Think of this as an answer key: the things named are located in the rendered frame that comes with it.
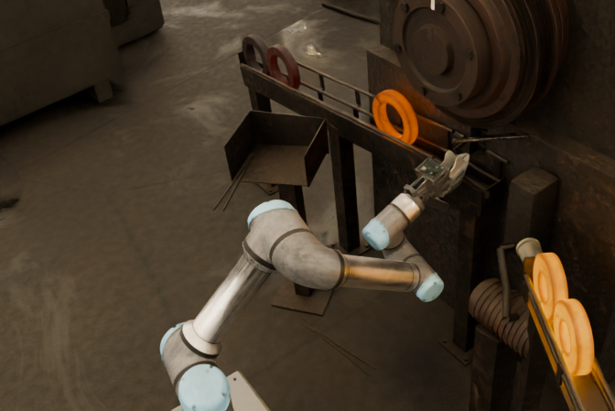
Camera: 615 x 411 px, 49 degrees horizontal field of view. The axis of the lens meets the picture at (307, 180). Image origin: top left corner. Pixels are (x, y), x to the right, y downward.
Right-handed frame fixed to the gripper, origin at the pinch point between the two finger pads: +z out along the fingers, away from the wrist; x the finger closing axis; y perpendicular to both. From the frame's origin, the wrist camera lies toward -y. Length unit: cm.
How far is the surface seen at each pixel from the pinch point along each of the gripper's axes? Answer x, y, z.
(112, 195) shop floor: 156, -52, -81
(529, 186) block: -22.6, 5.1, -0.1
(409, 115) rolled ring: 23.0, 2.4, 1.6
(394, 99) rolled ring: 28.4, 6.1, 2.0
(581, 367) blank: -60, 7, -30
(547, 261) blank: -40.5, 8.0, -15.2
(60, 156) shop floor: 205, -50, -88
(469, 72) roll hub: -9.8, 37.0, 0.4
